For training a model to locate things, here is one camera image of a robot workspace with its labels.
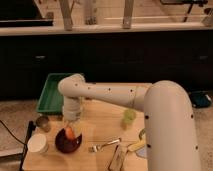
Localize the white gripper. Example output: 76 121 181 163
62 97 82 121

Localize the red orange apple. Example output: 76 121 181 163
65 127 75 140

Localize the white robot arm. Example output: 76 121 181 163
58 74 201 171

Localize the purple bowl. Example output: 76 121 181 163
55 128 82 153

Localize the green plastic tray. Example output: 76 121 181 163
36 73 70 115

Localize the small metal cup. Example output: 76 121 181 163
36 116 51 132

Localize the silver fork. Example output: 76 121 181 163
88 138 122 153

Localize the white paper cup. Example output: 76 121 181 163
27 133 48 154

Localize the green plastic cup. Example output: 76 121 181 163
121 109 136 129

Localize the wooden block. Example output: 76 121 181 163
108 145 127 171

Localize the yellow banana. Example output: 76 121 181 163
127 140 146 152

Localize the light blue cloth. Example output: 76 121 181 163
136 147 147 158

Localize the blue bag on floor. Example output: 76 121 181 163
189 92 212 108

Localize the black cable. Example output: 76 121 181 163
0 119 26 146

